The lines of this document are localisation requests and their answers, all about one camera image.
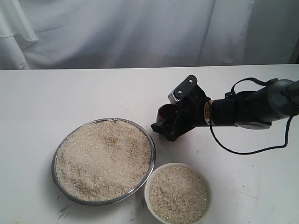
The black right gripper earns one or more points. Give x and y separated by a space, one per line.
190 114

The brown wooden cup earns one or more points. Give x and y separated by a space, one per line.
166 111

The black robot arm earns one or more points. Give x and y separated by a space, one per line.
276 100

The white bowl of rice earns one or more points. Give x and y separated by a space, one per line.
176 193

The steel bowl of rice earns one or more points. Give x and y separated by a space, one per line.
103 161

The white backdrop curtain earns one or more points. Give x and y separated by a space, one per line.
85 34

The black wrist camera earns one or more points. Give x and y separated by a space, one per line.
188 87

